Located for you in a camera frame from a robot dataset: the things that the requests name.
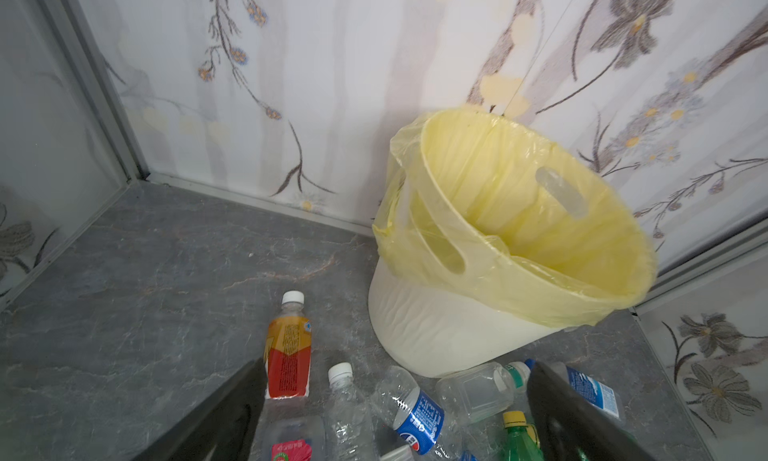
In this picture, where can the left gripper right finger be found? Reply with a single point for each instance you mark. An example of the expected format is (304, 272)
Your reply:
(569, 427)

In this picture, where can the white plastic waste bin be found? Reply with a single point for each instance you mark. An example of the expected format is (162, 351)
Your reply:
(434, 331)

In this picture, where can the clear bottle green cap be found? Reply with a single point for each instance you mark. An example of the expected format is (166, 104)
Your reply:
(483, 391)

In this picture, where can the green soda bottle upright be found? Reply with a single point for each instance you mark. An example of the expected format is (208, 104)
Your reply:
(521, 442)

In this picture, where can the small blue label bottle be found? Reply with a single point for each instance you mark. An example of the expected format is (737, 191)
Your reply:
(598, 394)

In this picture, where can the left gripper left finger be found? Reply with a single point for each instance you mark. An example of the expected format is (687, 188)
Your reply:
(222, 427)

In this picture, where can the clear bottle blue label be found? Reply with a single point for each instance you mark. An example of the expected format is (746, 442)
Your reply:
(349, 416)

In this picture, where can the orange red juice bottle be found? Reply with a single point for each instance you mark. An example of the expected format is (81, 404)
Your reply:
(288, 349)

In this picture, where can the yellow bin liner bag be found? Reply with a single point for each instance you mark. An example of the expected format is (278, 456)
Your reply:
(486, 208)

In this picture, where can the red cap Fiji bottle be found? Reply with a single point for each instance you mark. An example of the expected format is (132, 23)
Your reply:
(296, 439)

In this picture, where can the Pepsi label clear bottle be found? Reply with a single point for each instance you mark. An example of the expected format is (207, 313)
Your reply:
(432, 432)

